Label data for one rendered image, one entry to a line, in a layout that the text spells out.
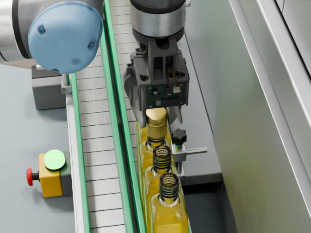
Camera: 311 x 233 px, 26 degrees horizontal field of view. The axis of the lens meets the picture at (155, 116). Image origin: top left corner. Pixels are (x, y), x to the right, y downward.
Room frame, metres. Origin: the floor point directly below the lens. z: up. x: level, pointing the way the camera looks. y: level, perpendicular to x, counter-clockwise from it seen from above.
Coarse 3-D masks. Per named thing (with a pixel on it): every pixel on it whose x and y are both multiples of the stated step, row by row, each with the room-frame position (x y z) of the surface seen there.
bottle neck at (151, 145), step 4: (164, 136) 0.75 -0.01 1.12; (148, 140) 0.75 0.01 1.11; (152, 140) 0.74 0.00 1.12; (156, 140) 0.74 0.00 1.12; (160, 140) 0.74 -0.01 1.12; (164, 140) 0.75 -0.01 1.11; (148, 144) 0.75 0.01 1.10; (152, 144) 0.74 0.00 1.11; (156, 144) 0.74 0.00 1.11; (160, 144) 0.74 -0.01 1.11; (164, 144) 0.75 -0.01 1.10; (152, 148) 0.74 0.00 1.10
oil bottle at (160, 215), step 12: (156, 192) 0.66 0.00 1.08; (180, 192) 0.66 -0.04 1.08; (156, 204) 0.63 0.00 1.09; (180, 204) 0.63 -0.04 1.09; (156, 216) 0.62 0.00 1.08; (168, 216) 0.62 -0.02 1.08; (180, 216) 0.62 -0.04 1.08; (156, 228) 0.61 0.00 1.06; (168, 228) 0.61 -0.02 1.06; (180, 228) 0.61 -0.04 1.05
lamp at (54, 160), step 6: (54, 150) 0.96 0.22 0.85; (48, 156) 0.94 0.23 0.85; (54, 156) 0.94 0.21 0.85; (60, 156) 0.94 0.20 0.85; (48, 162) 0.93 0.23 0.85; (54, 162) 0.92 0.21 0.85; (60, 162) 0.93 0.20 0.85; (48, 168) 0.92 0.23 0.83; (54, 168) 0.92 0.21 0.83; (60, 168) 0.92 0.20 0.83
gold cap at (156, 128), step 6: (156, 108) 0.76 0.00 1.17; (162, 108) 0.76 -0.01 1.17; (150, 114) 0.75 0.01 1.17; (156, 114) 0.75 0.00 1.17; (162, 114) 0.75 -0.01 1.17; (150, 120) 0.74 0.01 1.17; (156, 120) 0.74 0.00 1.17; (162, 120) 0.74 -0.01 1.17; (150, 126) 0.74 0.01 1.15; (156, 126) 0.74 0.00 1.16; (162, 126) 0.74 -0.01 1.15; (150, 132) 0.74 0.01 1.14; (156, 132) 0.74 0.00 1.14; (162, 132) 0.74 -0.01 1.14; (156, 138) 0.73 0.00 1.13
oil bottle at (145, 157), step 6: (144, 144) 0.76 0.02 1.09; (168, 144) 0.76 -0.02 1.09; (138, 150) 0.76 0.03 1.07; (144, 150) 0.74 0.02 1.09; (150, 150) 0.74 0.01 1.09; (138, 156) 0.76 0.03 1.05; (144, 156) 0.73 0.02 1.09; (150, 156) 0.73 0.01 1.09; (138, 162) 0.77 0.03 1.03; (144, 162) 0.73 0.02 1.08; (150, 162) 0.73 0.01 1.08; (138, 168) 0.77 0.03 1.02; (144, 168) 0.72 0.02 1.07
